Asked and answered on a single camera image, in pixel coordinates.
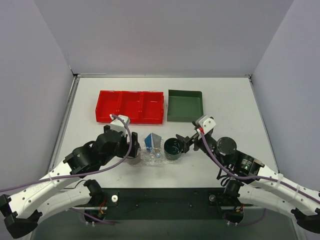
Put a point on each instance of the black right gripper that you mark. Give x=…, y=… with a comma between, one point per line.
x=190, y=141

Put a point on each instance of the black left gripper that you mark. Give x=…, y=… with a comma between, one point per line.
x=130, y=146

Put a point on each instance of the mauve mug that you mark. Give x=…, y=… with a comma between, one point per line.
x=134, y=161

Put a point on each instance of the blue toothpaste tube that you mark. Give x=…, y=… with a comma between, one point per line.
x=149, y=142

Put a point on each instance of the clear textured holder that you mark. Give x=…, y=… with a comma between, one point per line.
x=153, y=157

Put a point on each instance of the dark green mug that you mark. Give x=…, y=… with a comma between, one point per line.
x=173, y=149

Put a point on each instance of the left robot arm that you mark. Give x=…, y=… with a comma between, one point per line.
x=62, y=187

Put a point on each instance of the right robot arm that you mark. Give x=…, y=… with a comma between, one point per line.
x=253, y=182

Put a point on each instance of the clear textured oval tray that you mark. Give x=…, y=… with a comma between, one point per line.
x=166, y=161

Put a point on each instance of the red compartment bin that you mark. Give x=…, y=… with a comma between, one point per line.
x=142, y=107

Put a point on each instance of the green plastic bin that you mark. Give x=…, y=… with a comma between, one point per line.
x=184, y=105

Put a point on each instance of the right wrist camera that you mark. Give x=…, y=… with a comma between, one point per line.
x=205, y=124

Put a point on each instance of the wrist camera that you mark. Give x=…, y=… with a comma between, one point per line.
x=205, y=124
x=117, y=125

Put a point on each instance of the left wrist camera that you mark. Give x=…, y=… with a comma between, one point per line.
x=117, y=125

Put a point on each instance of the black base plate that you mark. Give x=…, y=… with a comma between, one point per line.
x=163, y=203

